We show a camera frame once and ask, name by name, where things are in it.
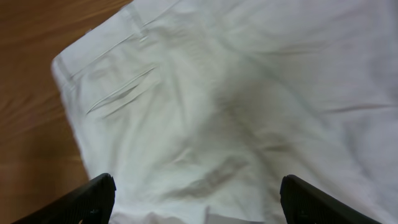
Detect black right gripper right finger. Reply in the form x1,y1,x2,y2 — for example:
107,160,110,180
280,175,381,224

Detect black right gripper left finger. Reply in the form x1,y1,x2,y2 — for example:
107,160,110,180
14,173,116,224

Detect beige khaki shorts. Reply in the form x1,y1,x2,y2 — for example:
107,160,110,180
52,0,397,223

